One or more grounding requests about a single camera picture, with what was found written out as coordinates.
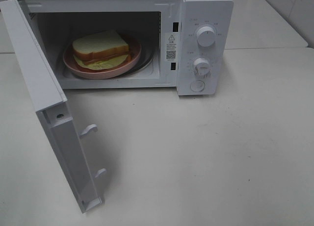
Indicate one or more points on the round white door-release button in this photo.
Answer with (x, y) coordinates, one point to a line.
(197, 86)

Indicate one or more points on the pink round plate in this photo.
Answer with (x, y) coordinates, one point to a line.
(128, 64)

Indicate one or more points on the white bread sandwich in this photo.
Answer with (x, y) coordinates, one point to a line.
(101, 51)

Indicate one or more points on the white microwave door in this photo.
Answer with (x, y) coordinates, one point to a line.
(50, 103)

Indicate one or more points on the glass microwave turntable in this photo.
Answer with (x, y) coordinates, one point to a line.
(144, 67)

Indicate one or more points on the lower white timer knob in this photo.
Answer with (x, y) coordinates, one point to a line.
(201, 67)

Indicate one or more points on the white warning label sticker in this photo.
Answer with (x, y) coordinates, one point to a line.
(171, 46)

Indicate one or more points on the white microwave oven body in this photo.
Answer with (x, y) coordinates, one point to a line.
(61, 21)

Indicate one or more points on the upper white power knob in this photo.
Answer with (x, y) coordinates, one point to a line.
(206, 35)

